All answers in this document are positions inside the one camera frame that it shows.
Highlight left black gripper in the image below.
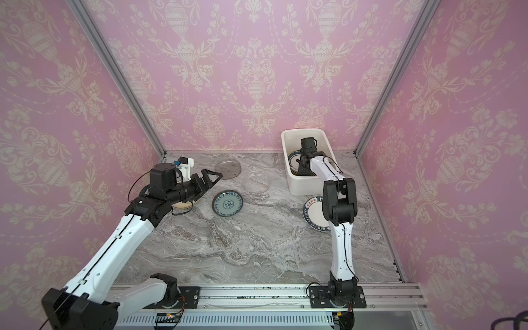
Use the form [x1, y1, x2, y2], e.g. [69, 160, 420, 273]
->
[165, 168, 223, 206]

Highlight grey smoked glass plate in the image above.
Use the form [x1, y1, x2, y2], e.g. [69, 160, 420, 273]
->
[214, 159, 241, 180]

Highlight blue floral patterned plate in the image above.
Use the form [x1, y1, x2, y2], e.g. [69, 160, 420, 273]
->
[212, 190, 243, 217]

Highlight white plate green lettered rim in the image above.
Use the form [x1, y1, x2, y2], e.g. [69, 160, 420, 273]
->
[302, 196, 329, 232]

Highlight white plate green red rim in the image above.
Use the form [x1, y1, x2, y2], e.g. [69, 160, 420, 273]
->
[287, 149, 301, 176]

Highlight cream plate with willow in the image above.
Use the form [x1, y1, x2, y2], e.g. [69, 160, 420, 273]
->
[172, 202, 194, 210]

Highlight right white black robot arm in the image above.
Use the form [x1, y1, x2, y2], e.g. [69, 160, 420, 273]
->
[297, 137, 359, 306]

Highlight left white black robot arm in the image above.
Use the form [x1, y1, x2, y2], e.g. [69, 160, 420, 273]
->
[41, 163, 223, 329]

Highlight white plastic bin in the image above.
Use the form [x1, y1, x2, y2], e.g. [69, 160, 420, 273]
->
[281, 129, 336, 196]

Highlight clear glass plate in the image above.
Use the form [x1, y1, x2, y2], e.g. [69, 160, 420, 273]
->
[243, 172, 270, 195]

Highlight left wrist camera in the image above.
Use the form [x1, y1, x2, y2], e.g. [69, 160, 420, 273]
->
[173, 156, 194, 182]

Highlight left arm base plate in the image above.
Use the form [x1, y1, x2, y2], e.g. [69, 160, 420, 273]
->
[161, 286, 201, 309]

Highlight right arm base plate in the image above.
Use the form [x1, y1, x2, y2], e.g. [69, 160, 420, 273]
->
[308, 286, 367, 309]

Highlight right corner aluminium post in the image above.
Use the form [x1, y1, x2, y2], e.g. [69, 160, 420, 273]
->
[355, 0, 441, 158]

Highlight corner aluminium post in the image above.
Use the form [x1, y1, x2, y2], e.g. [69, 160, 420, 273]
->
[67, 0, 166, 159]
[355, 0, 441, 158]

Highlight aluminium mounting rail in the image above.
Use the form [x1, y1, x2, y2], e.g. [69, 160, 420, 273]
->
[108, 283, 435, 329]

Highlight left corner aluminium post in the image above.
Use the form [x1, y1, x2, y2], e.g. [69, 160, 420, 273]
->
[67, 0, 166, 159]

